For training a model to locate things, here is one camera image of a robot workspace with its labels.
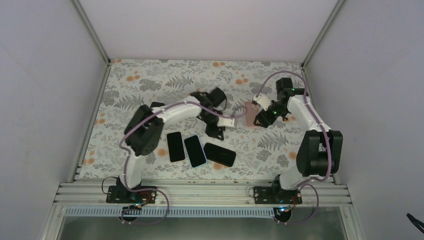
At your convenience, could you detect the pink phone case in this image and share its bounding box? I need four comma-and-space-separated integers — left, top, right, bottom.
244, 101, 261, 128

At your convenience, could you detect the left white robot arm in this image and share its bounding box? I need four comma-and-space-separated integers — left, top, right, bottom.
119, 88, 235, 203

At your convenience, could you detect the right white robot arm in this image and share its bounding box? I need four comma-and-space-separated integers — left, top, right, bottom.
252, 77, 343, 204

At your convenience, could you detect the phone in blue case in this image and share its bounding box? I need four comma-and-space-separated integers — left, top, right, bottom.
183, 135, 207, 168

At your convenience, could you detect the phone in beige case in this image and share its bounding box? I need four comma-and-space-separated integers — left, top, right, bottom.
166, 132, 186, 163

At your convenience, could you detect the floral table mat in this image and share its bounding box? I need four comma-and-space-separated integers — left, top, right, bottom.
79, 59, 305, 181

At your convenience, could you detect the black object at edge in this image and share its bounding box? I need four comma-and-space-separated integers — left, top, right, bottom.
406, 213, 424, 234

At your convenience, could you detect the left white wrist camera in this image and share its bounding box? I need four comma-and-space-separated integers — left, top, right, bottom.
216, 118, 236, 128

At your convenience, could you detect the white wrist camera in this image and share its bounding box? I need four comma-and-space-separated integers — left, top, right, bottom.
216, 118, 236, 128
252, 93, 272, 111

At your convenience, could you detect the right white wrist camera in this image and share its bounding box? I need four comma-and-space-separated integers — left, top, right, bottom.
252, 93, 272, 111

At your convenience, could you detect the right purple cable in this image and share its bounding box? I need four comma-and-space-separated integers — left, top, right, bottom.
255, 70, 333, 225

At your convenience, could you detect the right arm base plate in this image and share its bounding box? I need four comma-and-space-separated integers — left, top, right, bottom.
253, 186, 303, 205

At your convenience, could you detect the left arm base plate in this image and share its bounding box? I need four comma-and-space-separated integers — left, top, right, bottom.
105, 185, 157, 205

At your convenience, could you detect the aluminium mounting rail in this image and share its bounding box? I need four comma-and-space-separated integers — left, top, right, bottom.
53, 179, 352, 218

